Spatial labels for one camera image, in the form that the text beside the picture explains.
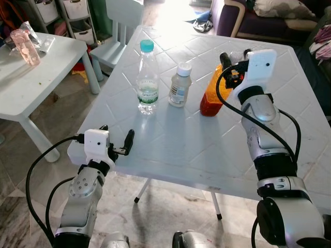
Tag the orange drink bottle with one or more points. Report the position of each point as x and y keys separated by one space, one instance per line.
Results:
x=211 y=98

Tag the pink grey clothes pile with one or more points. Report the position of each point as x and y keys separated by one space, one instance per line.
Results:
x=321 y=41

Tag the dark blue mattress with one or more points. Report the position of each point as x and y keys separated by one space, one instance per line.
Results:
x=315 y=82

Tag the blue cloth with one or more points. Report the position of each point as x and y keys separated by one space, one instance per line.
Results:
x=204 y=23

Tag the beige cushion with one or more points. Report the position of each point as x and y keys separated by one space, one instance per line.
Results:
x=284 y=8

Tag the pink translucent bottle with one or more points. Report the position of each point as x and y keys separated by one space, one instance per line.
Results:
x=26 y=47

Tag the silver robot right leg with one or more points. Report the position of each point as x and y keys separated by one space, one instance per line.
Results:
x=194 y=240

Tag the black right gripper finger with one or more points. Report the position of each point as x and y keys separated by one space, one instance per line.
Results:
x=225 y=60
x=247 y=51

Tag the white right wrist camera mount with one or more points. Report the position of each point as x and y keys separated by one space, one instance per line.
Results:
x=261 y=67

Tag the pale blue plastic chair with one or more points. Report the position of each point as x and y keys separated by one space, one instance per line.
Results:
x=116 y=31

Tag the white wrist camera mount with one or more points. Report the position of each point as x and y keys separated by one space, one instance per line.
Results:
x=261 y=67
x=95 y=144

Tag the clear teal cap water bottle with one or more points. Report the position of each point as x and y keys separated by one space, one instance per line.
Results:
x=148 y=77

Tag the grey drawer storage unit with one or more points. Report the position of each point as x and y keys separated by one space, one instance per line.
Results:
x=75 y=18

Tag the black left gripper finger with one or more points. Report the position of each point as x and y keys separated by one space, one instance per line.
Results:
x=103 y=128
x=129 y=140

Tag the small white plastic table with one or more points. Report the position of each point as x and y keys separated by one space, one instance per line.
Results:
x=31 y=88

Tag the silver robot leg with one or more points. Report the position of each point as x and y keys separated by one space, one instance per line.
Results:
x=115 y=241
x=194 y=240

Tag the small white cap bottle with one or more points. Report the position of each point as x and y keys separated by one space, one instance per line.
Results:
x=179 y=88

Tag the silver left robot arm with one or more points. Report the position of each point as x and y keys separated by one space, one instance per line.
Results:
x=80 y=201

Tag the silver robot left leg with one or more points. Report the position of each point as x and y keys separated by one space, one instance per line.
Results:
x=115 y=241

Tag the large white plastic table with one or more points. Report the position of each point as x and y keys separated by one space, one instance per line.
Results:
x=186 y=144

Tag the dark purple sofa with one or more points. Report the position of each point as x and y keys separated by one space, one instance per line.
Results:
x=248 y=26

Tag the clear plastic wrapper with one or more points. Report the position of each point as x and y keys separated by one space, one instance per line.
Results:
x=45 y=42

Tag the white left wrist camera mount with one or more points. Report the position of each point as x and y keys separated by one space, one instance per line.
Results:
x=95 y=144

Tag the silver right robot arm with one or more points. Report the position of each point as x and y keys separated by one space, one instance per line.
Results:
x=271 y=155

